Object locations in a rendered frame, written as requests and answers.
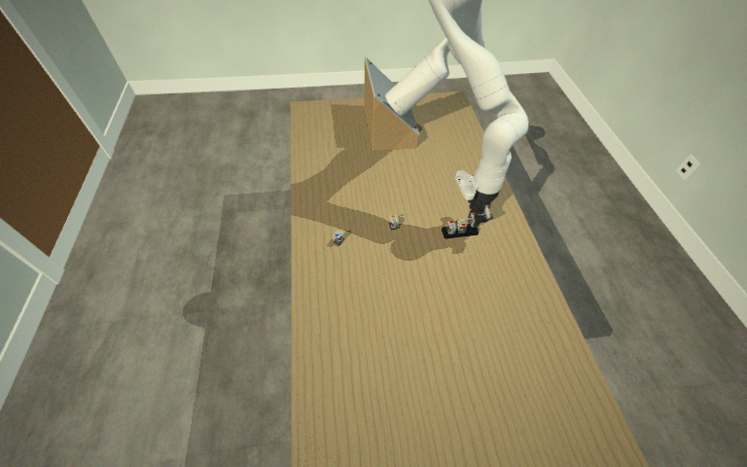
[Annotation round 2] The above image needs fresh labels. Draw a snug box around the black rack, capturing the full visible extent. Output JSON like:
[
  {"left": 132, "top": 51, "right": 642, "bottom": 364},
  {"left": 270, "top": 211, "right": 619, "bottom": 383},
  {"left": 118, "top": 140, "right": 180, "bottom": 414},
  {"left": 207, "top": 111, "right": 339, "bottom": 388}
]
[{"left": 442, "top": 224, "right": 479, "bottom": 239}]

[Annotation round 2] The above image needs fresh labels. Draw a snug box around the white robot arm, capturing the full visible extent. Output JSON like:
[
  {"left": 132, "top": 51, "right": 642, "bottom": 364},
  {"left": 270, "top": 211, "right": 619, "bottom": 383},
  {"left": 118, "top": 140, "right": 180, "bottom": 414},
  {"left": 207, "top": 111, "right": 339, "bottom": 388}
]
[{"left": 385, "top": 0, "right": 528, "bottom": 200}]

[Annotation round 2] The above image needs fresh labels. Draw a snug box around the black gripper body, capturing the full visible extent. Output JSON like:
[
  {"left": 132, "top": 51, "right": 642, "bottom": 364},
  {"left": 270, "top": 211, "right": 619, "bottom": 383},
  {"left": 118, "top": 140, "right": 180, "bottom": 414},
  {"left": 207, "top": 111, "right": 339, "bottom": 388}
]
[{"left": 474, "top": 191, "right": 500, "bottom": 211}]

